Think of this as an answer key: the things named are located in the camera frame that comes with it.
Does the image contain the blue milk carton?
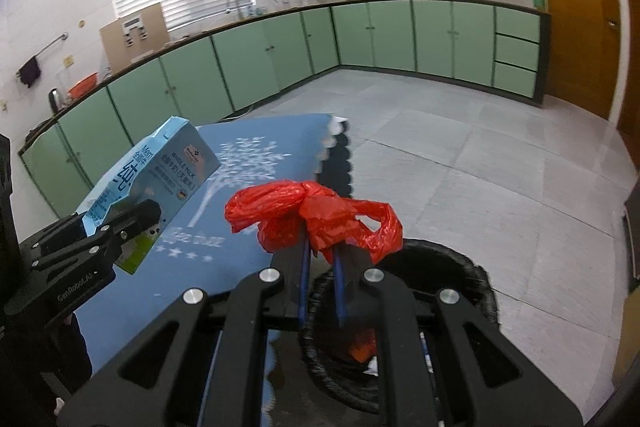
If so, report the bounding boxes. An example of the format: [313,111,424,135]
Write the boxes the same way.
[76,116,220,274]

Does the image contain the red plastic bag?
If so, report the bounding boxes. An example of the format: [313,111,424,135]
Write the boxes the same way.
[224,180,402,262]

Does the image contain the black trash bin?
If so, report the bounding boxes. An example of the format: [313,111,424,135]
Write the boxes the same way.
[298,239,499,423]

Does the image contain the green lower kitchen cabinets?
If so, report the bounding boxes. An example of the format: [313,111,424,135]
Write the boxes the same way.
[18,0,551,217]

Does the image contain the dark blue tree mat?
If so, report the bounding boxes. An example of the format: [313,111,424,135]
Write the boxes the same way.
[74,112,355,427]

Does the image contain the metal kettle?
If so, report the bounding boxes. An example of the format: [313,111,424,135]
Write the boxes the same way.
[48,89,64,115]

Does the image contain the red basin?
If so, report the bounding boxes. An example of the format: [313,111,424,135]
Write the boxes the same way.
[68,72,98,101]

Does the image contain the dark hanging towel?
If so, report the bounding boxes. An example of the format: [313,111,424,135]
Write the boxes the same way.
[17,55,41,88]

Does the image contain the cardboard box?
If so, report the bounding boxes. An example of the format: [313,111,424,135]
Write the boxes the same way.
[100,3,170,74]

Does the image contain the sink faucet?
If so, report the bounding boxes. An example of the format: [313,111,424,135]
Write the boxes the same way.
[226,0,244,20]

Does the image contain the wooden door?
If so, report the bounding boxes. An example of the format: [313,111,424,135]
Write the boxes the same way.
[546,0,620,119]

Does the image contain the wall towel rail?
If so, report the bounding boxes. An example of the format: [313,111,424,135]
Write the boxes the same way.
[15,31,70,79]

